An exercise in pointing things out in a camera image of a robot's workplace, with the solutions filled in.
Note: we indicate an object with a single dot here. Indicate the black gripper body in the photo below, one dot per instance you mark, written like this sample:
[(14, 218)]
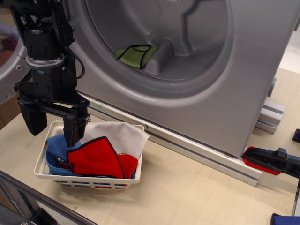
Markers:
[(54, 81)]

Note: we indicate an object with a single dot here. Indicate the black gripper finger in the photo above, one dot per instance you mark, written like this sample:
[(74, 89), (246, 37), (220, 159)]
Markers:
[(35, 119), (75, 123)]

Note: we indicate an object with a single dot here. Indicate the green cloth with dark trim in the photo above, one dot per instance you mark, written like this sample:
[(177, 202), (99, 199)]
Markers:
[(136, 56)]

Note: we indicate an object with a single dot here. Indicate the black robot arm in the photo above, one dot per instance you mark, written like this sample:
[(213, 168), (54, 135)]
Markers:
[(47, 35)]

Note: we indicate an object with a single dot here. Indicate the washing machine door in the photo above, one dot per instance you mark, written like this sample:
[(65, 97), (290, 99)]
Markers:
[(13, 66)]

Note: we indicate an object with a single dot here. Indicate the grey toy washing machine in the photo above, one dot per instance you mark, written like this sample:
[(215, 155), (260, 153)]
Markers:
[(211, 73)]

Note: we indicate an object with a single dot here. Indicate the blue cloth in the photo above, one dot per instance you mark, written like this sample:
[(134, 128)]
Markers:
[(56, 155)]

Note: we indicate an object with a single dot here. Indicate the red cloth with dark trim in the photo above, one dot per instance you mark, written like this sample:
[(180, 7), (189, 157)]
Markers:
[(98, 158)]

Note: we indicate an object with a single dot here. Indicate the white cloth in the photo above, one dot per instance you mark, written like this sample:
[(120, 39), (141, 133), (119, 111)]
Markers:
[(125, 138)]

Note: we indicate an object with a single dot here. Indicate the white plastic basket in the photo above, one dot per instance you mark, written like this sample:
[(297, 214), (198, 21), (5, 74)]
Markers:
[(100, 182)]

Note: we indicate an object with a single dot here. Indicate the aluminium extrusion block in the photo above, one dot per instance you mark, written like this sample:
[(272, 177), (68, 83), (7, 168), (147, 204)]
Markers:
[(270, 117)]

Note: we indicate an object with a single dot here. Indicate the red and black clamp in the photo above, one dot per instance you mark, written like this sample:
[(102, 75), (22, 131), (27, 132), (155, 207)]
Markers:
[(273, 162)]

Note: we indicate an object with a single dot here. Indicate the black blue object right edge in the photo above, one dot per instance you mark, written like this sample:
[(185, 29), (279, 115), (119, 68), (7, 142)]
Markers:
[(296, 135)]

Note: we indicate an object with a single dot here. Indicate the blue clamp bottom right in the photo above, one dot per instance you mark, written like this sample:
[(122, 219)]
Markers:
[(277, 219)]

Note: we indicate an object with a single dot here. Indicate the metal frame bar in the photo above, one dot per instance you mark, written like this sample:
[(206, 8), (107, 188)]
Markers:
[(23, 205)]

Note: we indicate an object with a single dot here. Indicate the aluminium extrusion rail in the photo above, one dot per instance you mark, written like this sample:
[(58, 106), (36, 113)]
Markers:
[(232, 166)]

